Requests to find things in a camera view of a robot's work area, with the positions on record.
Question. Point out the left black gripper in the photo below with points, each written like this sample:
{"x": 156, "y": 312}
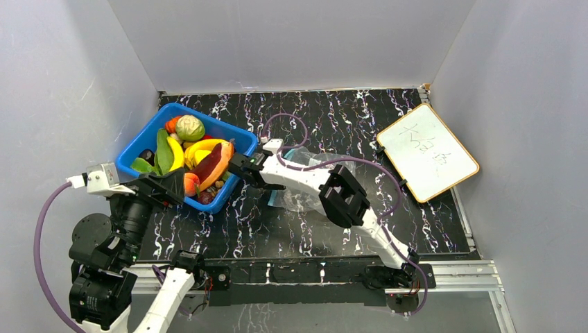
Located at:
{"x": 170, "y": 187}

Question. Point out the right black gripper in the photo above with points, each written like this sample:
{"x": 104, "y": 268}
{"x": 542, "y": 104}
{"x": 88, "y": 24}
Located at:
{"x": 275, "y": 187}

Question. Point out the orange papaya slice toy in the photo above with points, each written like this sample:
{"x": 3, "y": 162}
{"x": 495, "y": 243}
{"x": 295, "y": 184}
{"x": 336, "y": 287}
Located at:
{"x": 214, "y": 165}

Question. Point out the clear zip top bag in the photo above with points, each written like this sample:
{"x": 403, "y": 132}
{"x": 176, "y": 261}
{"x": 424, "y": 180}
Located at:
{"x": 301, "y": 188}

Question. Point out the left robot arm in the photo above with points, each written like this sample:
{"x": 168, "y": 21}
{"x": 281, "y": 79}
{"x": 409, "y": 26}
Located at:
{"x": 105, "y": 246}

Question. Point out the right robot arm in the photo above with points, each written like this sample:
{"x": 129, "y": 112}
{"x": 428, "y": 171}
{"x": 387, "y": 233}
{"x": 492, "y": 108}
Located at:
{"x": 344, "y": 202}

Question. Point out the peach toy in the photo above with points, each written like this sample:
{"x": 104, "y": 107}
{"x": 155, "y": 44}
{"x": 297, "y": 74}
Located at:
{"x": 191, "y": 184}

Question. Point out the yellow banana toy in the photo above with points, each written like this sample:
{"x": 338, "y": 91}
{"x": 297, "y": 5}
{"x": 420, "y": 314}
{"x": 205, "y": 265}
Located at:
{"x": 178, "y": 154}

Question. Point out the yellow bell pepper toy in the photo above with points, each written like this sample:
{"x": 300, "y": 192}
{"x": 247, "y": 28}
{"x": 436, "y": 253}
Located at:
{"x": 206, "y": 145}

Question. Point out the green cabbage toy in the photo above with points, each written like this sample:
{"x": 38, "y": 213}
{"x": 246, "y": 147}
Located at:
{"x": 190, "y": 128}

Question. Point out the white dry erase board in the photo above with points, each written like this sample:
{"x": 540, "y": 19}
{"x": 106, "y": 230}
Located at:
{"x": 426, "y": 154}

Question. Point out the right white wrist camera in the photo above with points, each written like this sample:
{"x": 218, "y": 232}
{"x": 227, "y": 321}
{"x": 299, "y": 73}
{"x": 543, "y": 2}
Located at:
{"x": 272, "y": 145}

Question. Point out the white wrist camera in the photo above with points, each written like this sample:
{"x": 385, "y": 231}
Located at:
{"x": 272, "y": 145}
{"x": 103, "y": 180}

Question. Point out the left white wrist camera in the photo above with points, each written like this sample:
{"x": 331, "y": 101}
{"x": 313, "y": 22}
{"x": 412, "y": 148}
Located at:
{"x": 103, "y": 180}

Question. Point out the aluminium frame rail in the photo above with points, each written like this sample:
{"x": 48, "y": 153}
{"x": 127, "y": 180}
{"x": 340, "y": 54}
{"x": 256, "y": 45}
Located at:
{"x": 222, "y": 282}

